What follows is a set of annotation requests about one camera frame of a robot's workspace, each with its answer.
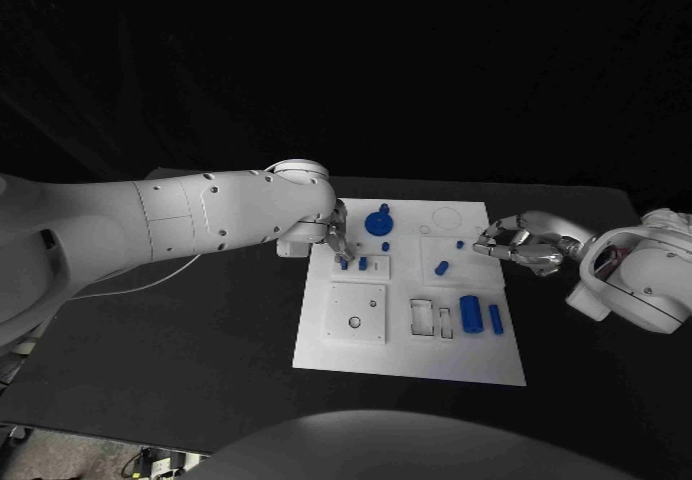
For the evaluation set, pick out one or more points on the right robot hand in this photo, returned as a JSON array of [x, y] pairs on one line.
[[526, 249]]

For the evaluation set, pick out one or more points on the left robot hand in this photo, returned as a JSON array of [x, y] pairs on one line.
[[337, 240]]

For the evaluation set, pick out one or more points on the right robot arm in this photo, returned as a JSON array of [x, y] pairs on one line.
[[632, 270]]

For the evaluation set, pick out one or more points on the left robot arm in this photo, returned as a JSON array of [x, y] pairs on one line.
[[162, 217]]

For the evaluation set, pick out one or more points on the white task board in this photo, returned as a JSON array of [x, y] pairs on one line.
[[405, 330]]

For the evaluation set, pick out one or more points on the blue gear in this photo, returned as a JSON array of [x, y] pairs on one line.
[[379, 222]]

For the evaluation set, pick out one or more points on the short blue cylinder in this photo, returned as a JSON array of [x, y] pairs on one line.
[[441, 267]]

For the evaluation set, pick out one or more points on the thin long blue cylinder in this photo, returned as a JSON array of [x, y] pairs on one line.
[[496, 319]]

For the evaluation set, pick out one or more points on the thick long blue cylinder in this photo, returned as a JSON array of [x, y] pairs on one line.
[[470, 314]]

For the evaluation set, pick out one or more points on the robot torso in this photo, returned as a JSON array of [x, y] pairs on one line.
[[411, 446]]

